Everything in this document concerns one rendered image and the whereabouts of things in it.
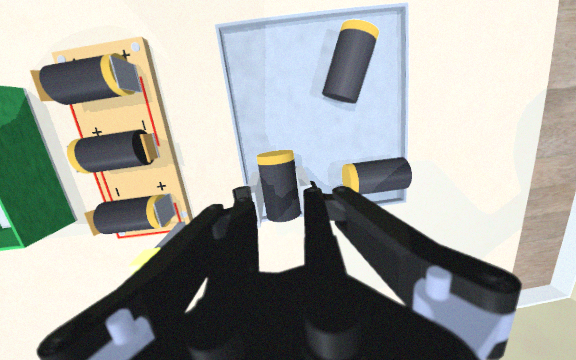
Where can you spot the black battery with yellow end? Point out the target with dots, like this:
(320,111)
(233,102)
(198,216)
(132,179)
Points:
(279,185)
(107,152)
(126,215)
(378,175)
(350,61)
(81,80)

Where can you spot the light blue tray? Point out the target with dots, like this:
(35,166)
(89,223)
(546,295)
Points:
(275,69)

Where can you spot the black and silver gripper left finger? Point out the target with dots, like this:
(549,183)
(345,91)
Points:
(121,323)

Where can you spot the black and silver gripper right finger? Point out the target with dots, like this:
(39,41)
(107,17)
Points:
(473,298)

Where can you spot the green open-top box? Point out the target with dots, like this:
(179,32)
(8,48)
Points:
(33,200)

